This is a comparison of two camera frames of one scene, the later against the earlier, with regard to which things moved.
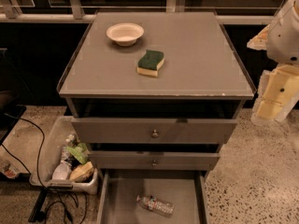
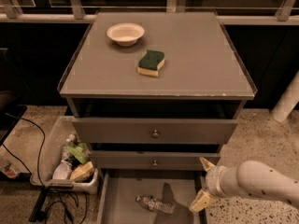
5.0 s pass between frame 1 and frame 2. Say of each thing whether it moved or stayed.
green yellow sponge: stayed
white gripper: moved
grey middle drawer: stayed
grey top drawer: stayed
